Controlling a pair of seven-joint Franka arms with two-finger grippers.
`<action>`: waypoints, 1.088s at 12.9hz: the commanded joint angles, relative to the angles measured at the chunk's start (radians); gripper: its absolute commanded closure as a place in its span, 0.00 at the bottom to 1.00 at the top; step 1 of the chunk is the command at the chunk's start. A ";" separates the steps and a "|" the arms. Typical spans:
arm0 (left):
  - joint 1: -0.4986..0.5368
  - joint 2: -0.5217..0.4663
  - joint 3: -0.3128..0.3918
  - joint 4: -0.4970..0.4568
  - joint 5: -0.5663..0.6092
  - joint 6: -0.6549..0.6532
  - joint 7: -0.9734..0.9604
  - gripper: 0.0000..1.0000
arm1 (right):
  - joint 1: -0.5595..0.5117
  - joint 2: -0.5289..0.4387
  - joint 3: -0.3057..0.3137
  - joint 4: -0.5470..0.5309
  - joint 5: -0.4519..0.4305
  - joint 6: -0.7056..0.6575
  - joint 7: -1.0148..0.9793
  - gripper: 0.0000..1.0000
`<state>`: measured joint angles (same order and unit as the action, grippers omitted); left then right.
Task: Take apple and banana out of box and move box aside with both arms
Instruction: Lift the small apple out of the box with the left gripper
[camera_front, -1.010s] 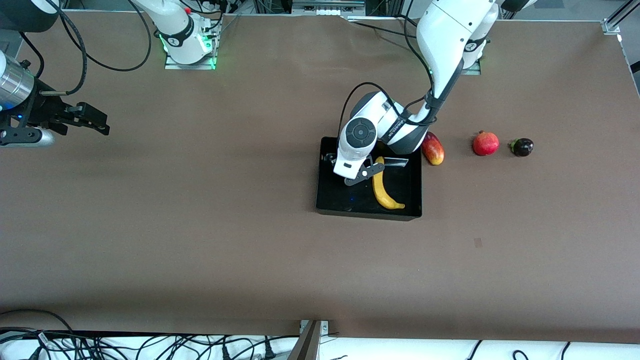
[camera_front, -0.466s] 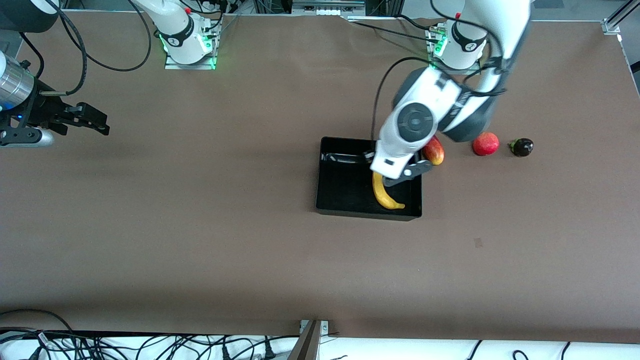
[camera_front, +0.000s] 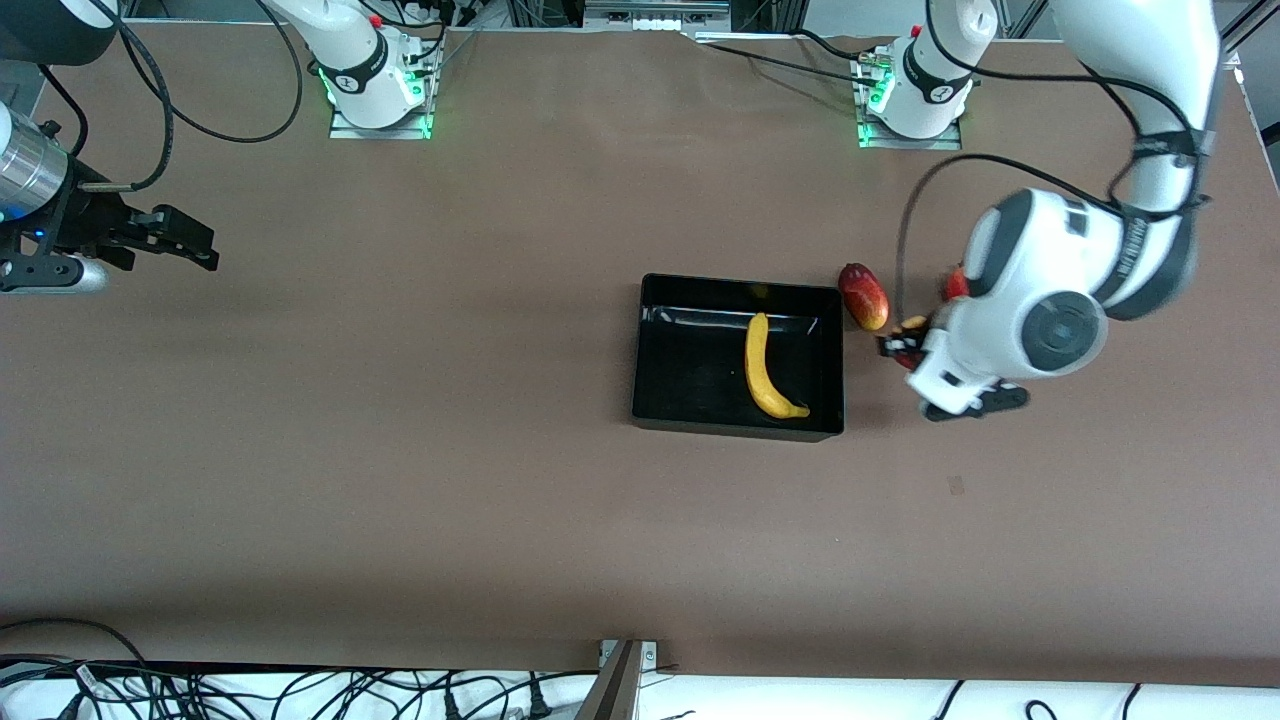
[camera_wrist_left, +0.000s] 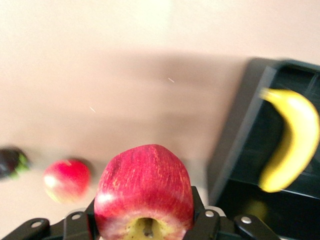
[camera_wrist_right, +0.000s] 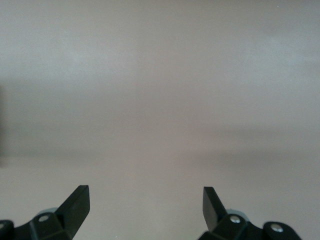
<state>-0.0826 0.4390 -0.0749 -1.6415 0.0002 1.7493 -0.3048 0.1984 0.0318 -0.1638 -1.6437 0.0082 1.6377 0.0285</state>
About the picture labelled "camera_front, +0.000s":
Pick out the black plastic tray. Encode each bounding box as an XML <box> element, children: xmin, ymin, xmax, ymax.
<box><xmin>631</xmin><ymin>273</ymin><xmax>846</xmax><ymax>442</ymax></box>

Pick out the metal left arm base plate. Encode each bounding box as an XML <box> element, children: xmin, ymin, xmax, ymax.
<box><xmin>855</xmin><ymin>55</ymin><xmax>966</xmax><ymax>151</ymax></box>

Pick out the red yellow mango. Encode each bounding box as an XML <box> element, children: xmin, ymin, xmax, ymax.
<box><xmin>838</xmin><ymin>262</ymin><xmax>890</xmax><ymax>332</ymax></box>

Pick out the tangled black cable bundle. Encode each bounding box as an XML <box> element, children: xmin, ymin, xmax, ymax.
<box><xmin>0</xmin><ymin>655</ymin><xmax>601</xmax><ymax>720</ymax></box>

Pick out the yellow banana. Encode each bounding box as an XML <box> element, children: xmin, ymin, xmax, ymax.
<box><xmin>744</xmin><ymin>312</ymin><xmax>812</xmax><ymax>421</ymax></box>

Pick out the looping black floor cable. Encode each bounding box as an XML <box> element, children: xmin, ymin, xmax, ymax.
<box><xmin>0</xmin><ymin>617</ymin><xmax>151</xmax><ymax>669</ymax></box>

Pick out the aluminium edge profile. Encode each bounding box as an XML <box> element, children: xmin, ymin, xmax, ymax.
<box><xmin>1218</xmin><ymin>0</ymin><xmax>1280</xmax><ymax>76</ymax></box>

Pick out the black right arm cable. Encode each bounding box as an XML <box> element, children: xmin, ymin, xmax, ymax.
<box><xmin>100</xmin><ymin>0</ymin><xmax>305</xmax><ymax>191</ymax></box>

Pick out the black table cable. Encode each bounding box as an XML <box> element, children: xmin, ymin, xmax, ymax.
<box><xmin>700</xmin><ymin>42</ymin><xmax>876</xmax><ymax>86</ymax></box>
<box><xmin>795</xmin><ymin>28</ymin><xmax>881</xmax><ymax>66</ymax></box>

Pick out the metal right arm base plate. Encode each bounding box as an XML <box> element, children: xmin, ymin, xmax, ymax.
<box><xmin>328</xmin><ymin>60</ymin><xmax>437</xmax><ymax>141</ymax></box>

